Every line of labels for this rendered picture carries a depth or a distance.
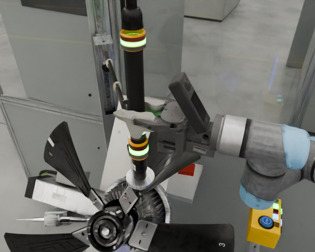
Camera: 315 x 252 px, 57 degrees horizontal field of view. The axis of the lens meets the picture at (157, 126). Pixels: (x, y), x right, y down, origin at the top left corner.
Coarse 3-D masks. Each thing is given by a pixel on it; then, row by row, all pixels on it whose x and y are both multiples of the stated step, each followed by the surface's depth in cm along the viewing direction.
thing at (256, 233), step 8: (280, 200) 110; (272, 208) 107; (280, 208) 107; (256, 216) 104; (272, 216) 104; (280, 216) 104; (248, 224) 108; (256, 224) 101; (272, 224) 101; (280, 224) 102; (248, 232) 103; (256, 232) 102; (264, 232) 100; (272, 232) 99; (248, 240) 106; (256, 240) 104; (264, 240) 103; (272, 240) 101
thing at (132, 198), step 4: (128, 188) 91; (128, 192) 89; (132, 192) 88; (120, 196) 92; (128, 196) 88; (132, 196) 86; (136, 196) 84; (120, 200) 91; (124, 200) 89; (128, 200) 87; (132, 200) 85; (120, 204) 89; (124, 204) 87; (128, 204) 86; (132, 204) 84; (124, 208) 86; (128, 208) 84; (124, 212) 85
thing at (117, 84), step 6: (120, 0) 54; (120, 6) 55; (120, 12) 56; (108, 60) 101; (114, 78) 90; (114, 84) 88; (120, 84) 89; (126, 84) 65; (120, 90) 85; (126, 90) 66; (120, 96) 82; (126, 96) 68; (126, 108) 76
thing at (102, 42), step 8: (104, 32) 116; (96, 40) 111; (104, 40) 111; (112, 40) 111; (96, 48) 108; (104, 48) 109; (112, 48) 110; (96, 56) 110; (104, 56) 111; (112, 56) 112
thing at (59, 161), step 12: (60, 132) 90; (48, 144) 96; (60, 144) 91; (72, 144) 88; (48, 156) 99; (60, 156) 93; (72, 156) 89; (60, 168) 98; (72, 168) 90; (72, 180) 96; (84, 180) 88; (84, 192) 93
